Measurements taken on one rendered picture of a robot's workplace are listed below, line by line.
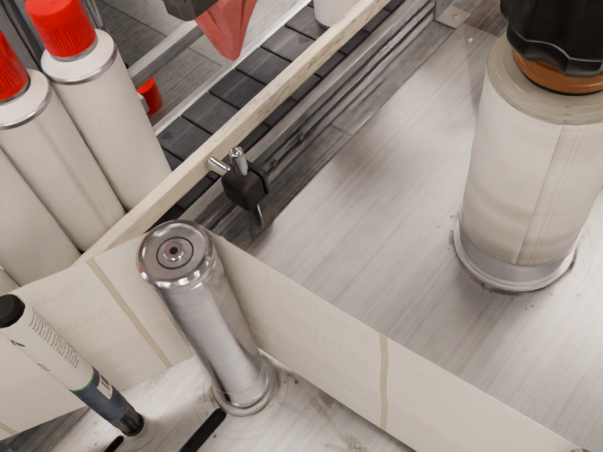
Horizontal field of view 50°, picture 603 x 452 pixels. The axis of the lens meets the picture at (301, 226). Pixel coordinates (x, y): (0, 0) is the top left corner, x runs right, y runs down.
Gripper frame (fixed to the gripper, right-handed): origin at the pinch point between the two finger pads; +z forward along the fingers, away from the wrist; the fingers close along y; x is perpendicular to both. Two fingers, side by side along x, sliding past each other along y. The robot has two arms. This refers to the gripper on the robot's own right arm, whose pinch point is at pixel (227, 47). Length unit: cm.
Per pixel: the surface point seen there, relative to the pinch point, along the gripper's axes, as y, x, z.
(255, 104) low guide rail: 3.4, 2.9, 10.1
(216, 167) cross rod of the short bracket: -3.5, 1.3, 10.7
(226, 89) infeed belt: 5.6, 9.5, 13.4
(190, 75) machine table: 8.1, 18.9, 18.1
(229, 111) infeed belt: 3.6, 7.3, 13.5
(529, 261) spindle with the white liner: 2.5, -23.7, 10.3
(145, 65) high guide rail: -1.3, 10.0, 5.3
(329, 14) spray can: 17.8, 5.9, 11.4
